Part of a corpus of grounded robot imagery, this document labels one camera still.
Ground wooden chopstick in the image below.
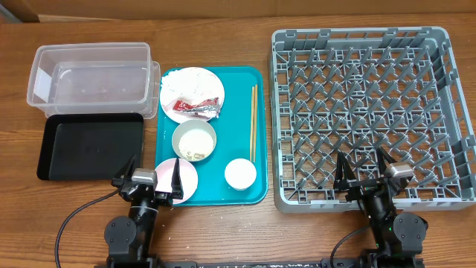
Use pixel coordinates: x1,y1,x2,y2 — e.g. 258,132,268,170
250,86,255,162
252,84,258,162

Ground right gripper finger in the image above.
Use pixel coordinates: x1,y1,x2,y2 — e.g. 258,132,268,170
333,151,356,189
376,146,396,175

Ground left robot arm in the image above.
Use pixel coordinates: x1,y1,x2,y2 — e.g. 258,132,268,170
104,156,183,268

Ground grey bowl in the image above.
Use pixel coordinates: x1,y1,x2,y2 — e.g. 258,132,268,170
172,120,216,160

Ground black food waste tray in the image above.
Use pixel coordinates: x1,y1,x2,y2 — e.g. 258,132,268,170
36,113,144,181

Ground small pink plate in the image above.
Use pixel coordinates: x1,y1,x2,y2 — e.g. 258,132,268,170
155,158,198,205

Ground clear plastic waste bin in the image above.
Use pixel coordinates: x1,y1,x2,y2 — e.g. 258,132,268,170
26,42,161,119

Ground white napkin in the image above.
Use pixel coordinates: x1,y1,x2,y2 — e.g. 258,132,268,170
161,68,205,98

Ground teal serving tray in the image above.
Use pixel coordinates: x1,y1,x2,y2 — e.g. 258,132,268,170
176,66,268,206

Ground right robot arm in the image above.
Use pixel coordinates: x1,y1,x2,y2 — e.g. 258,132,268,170
329,147,428,268

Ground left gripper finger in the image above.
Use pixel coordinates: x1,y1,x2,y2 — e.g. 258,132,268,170
170,159,183,200
118,155,136,180

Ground red snack wrapper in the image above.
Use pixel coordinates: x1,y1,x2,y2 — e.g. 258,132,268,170
173,98,221,118

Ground small white cup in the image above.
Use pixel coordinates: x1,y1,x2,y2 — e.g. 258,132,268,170
225,159,257,191

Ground pile of rice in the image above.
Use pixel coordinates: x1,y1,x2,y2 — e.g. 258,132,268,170
178,129,214,162

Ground grey dishwasher rack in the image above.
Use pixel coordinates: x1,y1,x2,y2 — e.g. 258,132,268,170
270,26,475,213

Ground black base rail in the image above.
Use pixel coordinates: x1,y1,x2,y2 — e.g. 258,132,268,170
94,258,425,268

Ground large white plate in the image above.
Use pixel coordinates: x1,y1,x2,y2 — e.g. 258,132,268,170
159,67,225,124

